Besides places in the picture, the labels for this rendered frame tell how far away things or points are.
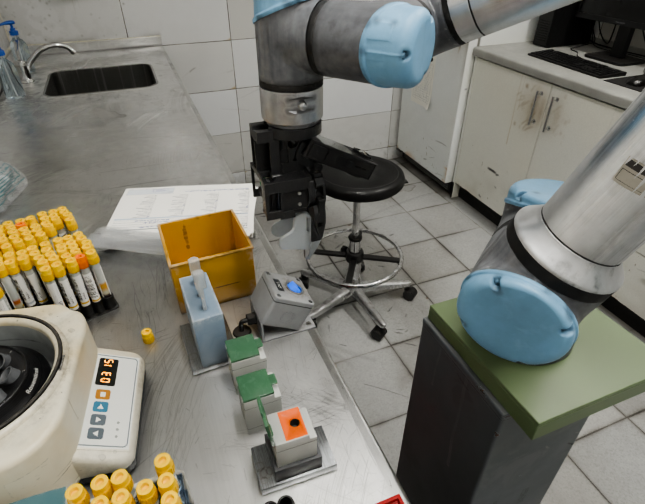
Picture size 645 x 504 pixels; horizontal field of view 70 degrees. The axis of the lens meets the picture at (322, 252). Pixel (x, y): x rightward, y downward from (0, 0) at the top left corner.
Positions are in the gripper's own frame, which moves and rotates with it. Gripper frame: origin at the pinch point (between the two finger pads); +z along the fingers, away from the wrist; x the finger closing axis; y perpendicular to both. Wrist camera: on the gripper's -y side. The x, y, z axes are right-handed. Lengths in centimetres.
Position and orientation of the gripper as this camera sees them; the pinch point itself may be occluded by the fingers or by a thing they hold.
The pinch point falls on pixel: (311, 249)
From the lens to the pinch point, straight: 68.8
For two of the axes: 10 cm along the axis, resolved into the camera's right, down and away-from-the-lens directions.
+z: 0.0, 8.1, 5.8
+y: -9.3, 2.2, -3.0
